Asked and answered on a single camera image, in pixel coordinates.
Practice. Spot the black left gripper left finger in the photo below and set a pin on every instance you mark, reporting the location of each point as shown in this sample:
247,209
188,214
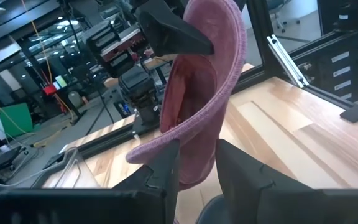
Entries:
166,174

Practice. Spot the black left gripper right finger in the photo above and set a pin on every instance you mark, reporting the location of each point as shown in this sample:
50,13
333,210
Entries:
238,174

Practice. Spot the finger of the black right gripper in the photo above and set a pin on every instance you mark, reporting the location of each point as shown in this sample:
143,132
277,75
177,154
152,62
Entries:
179,34

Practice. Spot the maroon baseball cap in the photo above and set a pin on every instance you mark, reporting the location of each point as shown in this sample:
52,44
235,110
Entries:
197,93

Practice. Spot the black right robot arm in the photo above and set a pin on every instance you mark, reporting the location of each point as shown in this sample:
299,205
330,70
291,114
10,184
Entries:
138,88

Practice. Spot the white canister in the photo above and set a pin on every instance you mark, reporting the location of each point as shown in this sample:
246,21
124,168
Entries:
75,99

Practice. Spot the red box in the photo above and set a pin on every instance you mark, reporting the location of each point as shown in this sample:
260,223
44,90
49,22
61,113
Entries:
50,89

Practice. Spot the office chair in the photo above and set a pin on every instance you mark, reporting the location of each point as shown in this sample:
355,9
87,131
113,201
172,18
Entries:
280,17

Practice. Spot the green box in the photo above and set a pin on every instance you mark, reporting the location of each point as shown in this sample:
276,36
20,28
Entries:
15,119

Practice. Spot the black drawer cabinet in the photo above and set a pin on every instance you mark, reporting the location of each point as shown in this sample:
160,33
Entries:
325,71

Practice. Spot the silver metal bracket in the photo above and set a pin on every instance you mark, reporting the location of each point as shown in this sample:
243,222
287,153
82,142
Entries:
286,60

